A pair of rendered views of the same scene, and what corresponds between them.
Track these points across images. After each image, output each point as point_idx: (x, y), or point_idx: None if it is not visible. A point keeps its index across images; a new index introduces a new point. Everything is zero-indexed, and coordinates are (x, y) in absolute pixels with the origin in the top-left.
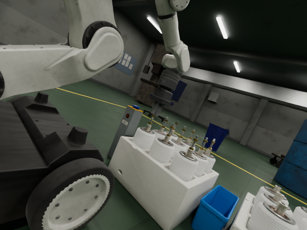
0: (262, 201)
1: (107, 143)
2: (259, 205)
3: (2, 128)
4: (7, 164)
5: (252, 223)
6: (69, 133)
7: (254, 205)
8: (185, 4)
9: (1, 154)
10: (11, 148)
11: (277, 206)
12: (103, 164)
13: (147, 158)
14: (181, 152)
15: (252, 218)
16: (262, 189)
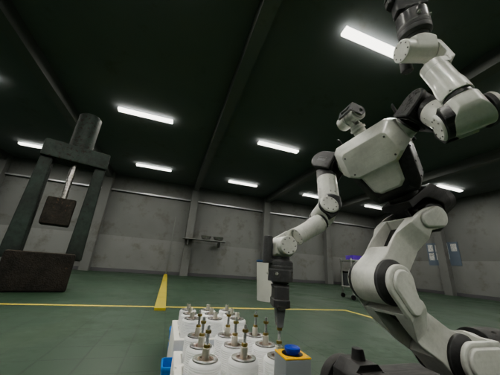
0: (222, 324)
1: None
2: (241, 321)
3: None
4: (381, 367)
5: (242, 332)
6: (367, 364)
7: (217, 332)
8: None
9: (391, 371)
10: (392, 374)
11: (238, 315)
12: (333, 356)
13: None
14: (260, 335)
15: (242, 331)
16: (196, 321)
